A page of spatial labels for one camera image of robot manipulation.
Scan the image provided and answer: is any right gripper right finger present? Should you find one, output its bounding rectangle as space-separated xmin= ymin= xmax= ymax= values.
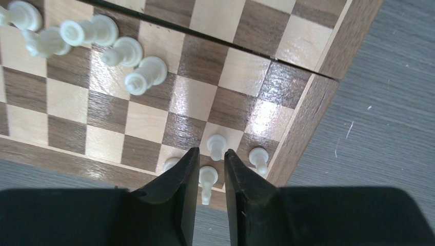
xmin=224 ymin=149 xmax=299 ymax=245

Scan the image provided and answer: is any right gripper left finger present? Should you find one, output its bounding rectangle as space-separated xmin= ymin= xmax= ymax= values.
xmin=112 ymin=147 xmax=200 ymax=245

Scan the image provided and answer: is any white chess piece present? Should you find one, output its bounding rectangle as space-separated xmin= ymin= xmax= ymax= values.
xmin=199 ymin=166 xmax=219 ymax=205
xmin=163 ymin=158 xmax=180 ymax=172

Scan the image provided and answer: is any white chess piece corner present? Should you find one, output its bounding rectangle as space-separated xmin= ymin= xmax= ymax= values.
xmin=248 ymin=147 xmax=269 ymax=176

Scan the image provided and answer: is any white pawn front row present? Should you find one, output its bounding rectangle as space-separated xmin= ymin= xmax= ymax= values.
xmin=207 ymin=134 xmax=227 ymax=161

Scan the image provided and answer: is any wooden chess board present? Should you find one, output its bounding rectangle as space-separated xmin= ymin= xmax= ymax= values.
xmin=1 ymin=1 xmax=382 ymax=210

